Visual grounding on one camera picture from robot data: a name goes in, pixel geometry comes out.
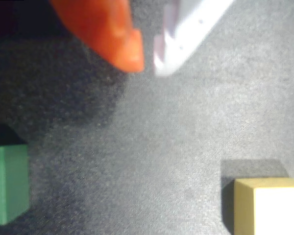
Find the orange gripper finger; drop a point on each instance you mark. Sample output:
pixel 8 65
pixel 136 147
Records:
pixel 107 31

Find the yellow cube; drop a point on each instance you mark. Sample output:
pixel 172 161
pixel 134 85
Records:
pixel 272 208

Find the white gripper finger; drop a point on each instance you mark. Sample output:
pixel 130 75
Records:
pixel 183 36

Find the green cube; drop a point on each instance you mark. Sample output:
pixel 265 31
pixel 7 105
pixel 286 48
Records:
pixel 7 183

